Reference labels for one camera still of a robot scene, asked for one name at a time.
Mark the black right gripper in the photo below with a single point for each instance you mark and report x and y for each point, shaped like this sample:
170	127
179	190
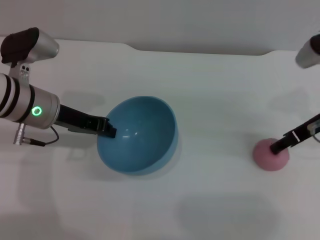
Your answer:
306	131

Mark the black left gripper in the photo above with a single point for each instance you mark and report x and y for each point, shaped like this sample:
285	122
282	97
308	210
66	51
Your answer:
75	121

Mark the pink peach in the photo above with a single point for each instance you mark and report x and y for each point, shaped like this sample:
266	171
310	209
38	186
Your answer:
262	157

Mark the blue bowl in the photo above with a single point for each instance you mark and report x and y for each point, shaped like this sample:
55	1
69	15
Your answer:
147	140

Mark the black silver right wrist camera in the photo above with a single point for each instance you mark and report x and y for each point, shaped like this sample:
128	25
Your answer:
308	55

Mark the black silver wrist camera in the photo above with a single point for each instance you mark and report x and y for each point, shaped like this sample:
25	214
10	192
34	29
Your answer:
25	47
308	55

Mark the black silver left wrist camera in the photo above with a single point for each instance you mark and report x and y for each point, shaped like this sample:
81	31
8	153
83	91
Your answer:
25	47

